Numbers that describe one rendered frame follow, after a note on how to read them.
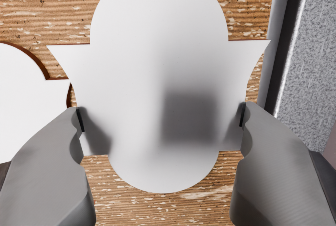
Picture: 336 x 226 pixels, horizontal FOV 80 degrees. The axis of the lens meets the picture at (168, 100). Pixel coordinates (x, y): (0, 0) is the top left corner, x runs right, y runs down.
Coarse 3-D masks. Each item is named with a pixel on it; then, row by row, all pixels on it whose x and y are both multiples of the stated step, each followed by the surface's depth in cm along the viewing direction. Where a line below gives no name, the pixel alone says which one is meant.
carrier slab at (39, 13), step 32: (0, 0) 17; (32, 0) 17; (64, 0) 17; (96, 0) 17; (224, 0) 18; (256, 0) 18; (0, 32) 18; (32, 32) 18; (64, 32) 18; (256, 32) 19; (256, 64) 20; (256, 96) 21; (96, 160) 23; (224, 160) 24; (96, 192) 25; (128, 192) 25; (192, 192) 26; (224, 192) 26; (96, 224) 27; (128, 224) 27; (160, 224) 28; (192, 224) 28; (224, 224) 28
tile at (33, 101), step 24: (0, 48) 17; (24, 48) 18; (0, 72) 18; (24, 72) 18; (0, 96) 19; (24, 96) 19; (48, 96) 19; (0, 120) 20; (24, 120) 20; (48, 120) 20; (0, 144) 21
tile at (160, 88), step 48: (144, 0) 10; (192, 0) 10; (48, 48) 11; (96, 48) 11; (144, 48) 11; (192, 48) 11; (240, 48) 11; (96, 96) 12; (144, 96) 12; (192, 96) 12; (240, 96) 12; (96, 144) 13; (144, 144) 13; (192, 144) 13; (240, 144) 13
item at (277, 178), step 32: (256, 128) 9; (288, 128) 9; (256, 160) 7; (288, 160) 7; (256, 192) 6; (288, 192) 6; (320, 192) 6; (256, 224) 6; (288, 224) 5; (320, 224) 5
